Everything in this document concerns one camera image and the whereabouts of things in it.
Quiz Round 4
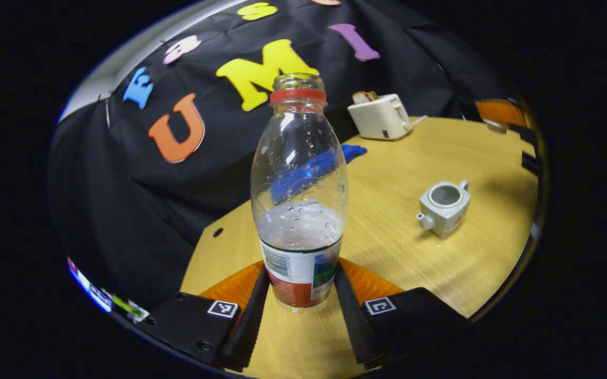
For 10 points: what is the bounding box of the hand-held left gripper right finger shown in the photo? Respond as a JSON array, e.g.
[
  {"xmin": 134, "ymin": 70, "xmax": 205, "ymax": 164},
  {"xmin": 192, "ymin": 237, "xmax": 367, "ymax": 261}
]
[{"xmin": 333, "ymin": 257, "xmax": 468, "ymax": 370}]

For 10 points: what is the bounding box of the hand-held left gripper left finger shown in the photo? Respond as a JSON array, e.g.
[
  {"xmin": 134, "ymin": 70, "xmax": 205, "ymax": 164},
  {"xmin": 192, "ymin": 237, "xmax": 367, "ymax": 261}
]
[{"xmin": 138, "ymin": 261, "xmax": 271, "ymax": 370}]

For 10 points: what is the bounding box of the white ceramic teacup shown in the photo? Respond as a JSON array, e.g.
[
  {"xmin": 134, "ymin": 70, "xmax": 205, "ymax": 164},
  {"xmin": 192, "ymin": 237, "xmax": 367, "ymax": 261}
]
[{"xmin": 417, "ymin": 180, "xmax": 471, "ymax": 238}]

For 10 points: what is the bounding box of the clear plastic water bottle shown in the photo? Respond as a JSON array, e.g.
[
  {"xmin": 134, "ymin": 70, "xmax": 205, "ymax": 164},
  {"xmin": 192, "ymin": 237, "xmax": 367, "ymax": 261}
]
[{"xmin": 251, "ymin": 74, "xmax": 349, "ymax": 314}]

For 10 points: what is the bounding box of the white toaster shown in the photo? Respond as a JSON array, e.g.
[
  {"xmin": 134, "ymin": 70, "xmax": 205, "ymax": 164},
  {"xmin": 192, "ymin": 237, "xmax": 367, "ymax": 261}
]
[{"xmin": 347, "ymin": 94, "xmax": 413, "ymax": 141}]

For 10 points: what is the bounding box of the blue towel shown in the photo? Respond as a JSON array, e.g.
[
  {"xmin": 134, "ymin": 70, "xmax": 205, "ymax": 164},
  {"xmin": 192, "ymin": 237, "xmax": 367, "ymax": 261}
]
[{"xmin": 271, "ymin": 144, "xmax": 367, "ymax": 203}]

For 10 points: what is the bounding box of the computer monitor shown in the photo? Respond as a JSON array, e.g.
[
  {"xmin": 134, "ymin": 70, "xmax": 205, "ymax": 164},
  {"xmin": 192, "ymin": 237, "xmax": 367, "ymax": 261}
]
[{"xmin": 67, "ymin": 256, "xmax": 150, "ymax": 323}]

